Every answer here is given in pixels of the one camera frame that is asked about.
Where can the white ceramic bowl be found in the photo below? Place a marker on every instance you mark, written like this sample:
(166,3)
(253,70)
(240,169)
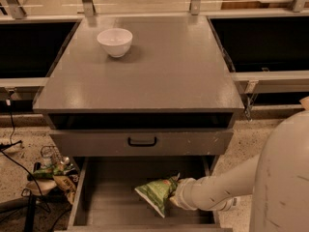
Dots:
(116,42)

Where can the grey drawer cabinet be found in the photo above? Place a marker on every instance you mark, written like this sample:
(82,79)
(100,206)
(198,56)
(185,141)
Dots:
(173,78)

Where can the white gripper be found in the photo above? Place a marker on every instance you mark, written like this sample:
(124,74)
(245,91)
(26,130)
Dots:
(184,192)

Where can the green jalapeno chip bag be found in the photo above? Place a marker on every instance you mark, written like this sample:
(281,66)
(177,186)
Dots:
(156,193)

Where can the brown snack bag on floor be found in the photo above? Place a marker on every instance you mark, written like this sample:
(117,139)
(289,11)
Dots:
(67,186)

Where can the clear plastic bottle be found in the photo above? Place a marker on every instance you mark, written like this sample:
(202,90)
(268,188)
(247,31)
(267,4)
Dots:
(47,154)

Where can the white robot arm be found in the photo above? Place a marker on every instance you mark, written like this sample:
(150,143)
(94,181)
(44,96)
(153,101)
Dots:
(277,180)

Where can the white bowl on floor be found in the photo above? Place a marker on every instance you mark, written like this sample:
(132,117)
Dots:
(41,187)

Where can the grey open middle drawer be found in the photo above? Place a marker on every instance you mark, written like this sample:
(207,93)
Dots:
(106,200)

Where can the green snack bag on floor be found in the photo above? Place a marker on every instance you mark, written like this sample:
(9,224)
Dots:
(47,173)

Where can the black drawer handle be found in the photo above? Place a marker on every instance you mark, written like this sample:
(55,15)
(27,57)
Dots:
(142,142)

